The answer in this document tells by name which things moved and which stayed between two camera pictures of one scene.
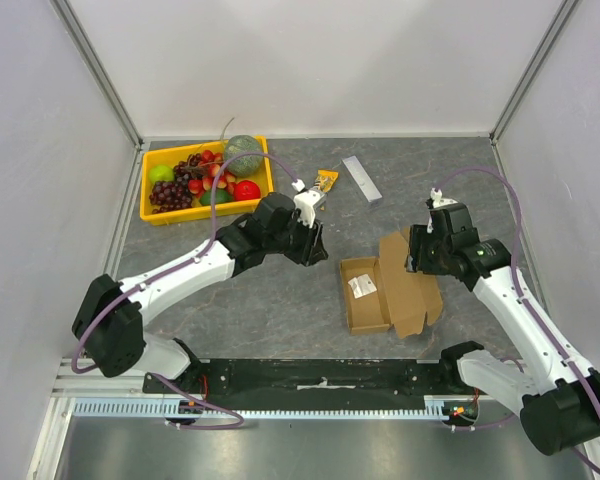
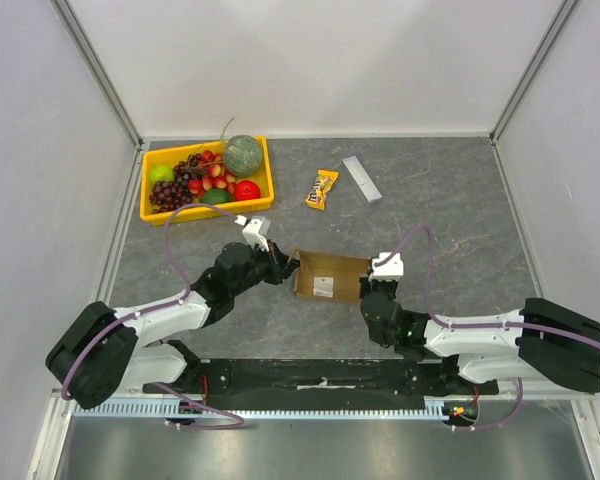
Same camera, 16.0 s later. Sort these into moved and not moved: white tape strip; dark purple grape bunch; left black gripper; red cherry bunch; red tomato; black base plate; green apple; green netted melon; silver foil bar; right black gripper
Moved: right black gripper; left black gripper
Not moved: white tape strip; green netted melon; red tomato; silver foil bar; green apple; black base plate; red cherry bunch; dark purple grape bunch
